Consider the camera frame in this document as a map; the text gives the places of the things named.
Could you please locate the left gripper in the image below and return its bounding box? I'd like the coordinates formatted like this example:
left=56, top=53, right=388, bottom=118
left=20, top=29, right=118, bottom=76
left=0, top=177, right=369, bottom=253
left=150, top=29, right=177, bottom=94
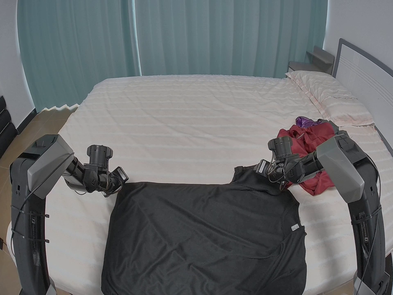
left=104, top=174, right=127, bottom=197

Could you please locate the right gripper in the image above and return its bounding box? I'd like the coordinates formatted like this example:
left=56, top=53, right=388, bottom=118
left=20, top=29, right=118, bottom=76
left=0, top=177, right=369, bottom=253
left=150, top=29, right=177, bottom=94
left=254, top=162, right=290, bottom=184

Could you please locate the black T-shirt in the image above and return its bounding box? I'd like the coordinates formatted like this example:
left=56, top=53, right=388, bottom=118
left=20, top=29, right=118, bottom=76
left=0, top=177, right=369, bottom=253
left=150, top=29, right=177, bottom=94
left=101, top=165, right=307, bottom=295

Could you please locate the bed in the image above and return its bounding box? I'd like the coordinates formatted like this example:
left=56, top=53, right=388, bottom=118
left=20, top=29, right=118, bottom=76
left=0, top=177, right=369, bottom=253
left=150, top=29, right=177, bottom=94
left=6, top=38, right=393, bottom=295

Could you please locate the dark red garment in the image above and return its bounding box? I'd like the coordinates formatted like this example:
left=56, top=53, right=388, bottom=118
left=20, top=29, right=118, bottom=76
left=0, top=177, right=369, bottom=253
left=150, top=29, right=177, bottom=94
left=277, top=123, right=338, bottom=197

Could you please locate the purple garment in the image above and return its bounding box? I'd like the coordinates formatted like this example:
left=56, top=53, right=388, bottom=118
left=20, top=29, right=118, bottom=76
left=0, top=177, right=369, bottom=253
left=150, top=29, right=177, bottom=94
left=295, top=116, right=318, bottom=128

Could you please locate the grey garment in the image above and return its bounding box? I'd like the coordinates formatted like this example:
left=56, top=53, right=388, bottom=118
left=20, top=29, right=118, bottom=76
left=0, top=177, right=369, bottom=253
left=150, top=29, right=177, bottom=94
left=318, top=119, right=349, bottom=136

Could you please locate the cream pillow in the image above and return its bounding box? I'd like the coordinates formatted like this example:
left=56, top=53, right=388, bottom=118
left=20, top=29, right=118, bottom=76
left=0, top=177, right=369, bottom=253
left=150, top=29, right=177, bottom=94
left=285, top=70, right=376, bottom=127

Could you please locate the grey bedside table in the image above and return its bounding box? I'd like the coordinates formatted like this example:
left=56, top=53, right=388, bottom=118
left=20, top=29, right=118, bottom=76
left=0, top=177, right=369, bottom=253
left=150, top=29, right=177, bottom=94
left=289, top=45, right=335, bottom=75

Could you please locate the black chest of drawers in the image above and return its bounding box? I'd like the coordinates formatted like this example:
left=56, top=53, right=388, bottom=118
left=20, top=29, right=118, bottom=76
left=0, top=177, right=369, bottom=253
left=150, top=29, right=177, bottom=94
left=0, top=95, right=17, bottom=159

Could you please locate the blue-green curtain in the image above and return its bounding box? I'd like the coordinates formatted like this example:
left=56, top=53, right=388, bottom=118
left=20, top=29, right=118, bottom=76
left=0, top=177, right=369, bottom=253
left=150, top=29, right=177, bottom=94
left=18, top=0, right=142, bottom=112
left=134, top=0, right=326, bottom=79

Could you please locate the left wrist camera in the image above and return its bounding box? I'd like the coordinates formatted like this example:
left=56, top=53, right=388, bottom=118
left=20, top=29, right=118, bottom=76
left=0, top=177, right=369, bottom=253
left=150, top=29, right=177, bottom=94
left=115, top=166, right=129, bottom=184

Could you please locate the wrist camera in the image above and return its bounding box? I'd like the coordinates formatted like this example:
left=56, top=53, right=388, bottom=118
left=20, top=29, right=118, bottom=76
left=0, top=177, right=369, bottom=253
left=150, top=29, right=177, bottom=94
left=115, top=166, right=129, bottom=184
left=258, top=159, right=273, bottom=175

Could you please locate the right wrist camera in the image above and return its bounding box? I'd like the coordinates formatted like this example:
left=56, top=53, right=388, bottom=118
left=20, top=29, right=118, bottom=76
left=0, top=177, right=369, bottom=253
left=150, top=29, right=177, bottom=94
left=258, top=159, right=273, bottom=175

